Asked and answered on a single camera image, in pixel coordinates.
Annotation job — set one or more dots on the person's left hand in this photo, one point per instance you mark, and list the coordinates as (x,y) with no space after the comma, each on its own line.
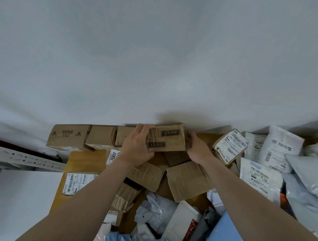
(135,149)

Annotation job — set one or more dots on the person's right hand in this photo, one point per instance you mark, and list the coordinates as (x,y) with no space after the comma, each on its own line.
(200,151)

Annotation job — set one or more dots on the tall brown box double label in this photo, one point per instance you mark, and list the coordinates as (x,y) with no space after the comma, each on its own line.
(101,136)

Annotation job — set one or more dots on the brown box large label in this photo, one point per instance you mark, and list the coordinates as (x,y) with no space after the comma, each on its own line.
(79,182)

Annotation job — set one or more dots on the INS BAHA cardboard box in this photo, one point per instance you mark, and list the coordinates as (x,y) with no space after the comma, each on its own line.
(67,139)

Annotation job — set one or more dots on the pile of white mailers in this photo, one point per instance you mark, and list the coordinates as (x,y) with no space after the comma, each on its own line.
(273,149)

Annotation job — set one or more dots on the smooth light blue mailer package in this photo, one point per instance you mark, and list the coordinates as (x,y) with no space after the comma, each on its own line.
(226,228)

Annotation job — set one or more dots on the blue plastic mailer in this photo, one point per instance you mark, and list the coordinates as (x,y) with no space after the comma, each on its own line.
(116,237)

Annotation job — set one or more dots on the cream mailer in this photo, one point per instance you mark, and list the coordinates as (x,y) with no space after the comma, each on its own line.
(101,233)

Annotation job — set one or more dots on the person's left forearm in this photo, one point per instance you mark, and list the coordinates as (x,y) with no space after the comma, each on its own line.
(82,206)

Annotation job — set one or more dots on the person's right forearm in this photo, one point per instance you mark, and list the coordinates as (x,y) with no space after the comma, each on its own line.
(248,206)

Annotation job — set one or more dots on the wooden table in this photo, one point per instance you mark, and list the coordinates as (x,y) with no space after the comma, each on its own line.
(84,161)

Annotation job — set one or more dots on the white metal shelf rack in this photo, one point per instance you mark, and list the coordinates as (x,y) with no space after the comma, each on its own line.
(27,198)

